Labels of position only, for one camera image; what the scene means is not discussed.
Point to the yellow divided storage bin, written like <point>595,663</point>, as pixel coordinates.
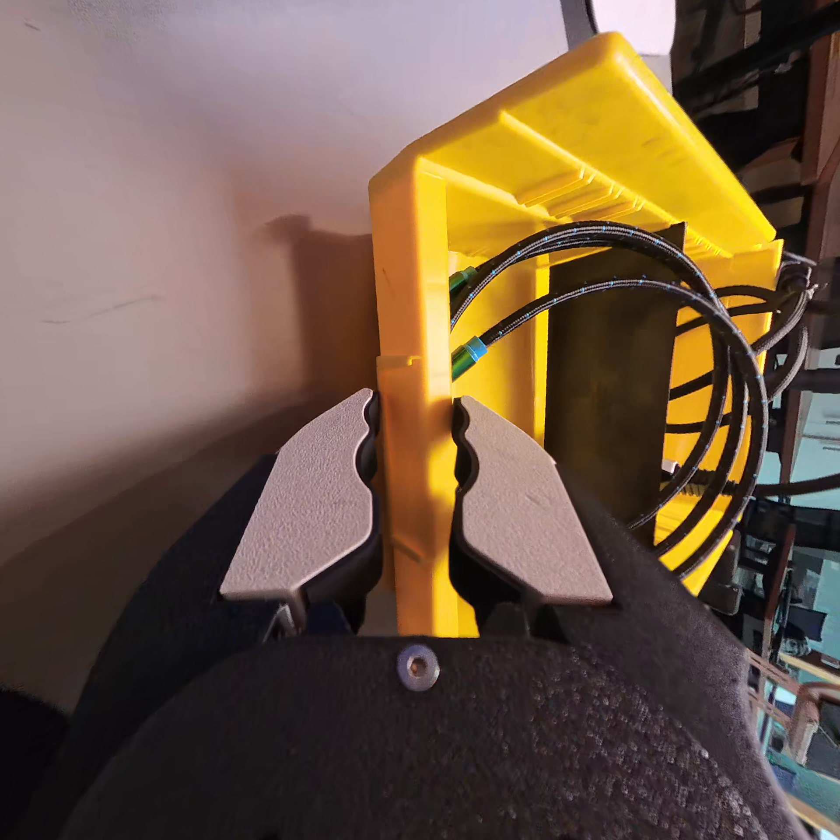
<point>407,295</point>

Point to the black bin divider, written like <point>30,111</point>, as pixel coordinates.
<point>610,394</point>

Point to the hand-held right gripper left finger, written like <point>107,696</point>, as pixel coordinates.
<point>302,518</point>

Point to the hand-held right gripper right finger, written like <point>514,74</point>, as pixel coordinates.
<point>525,525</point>

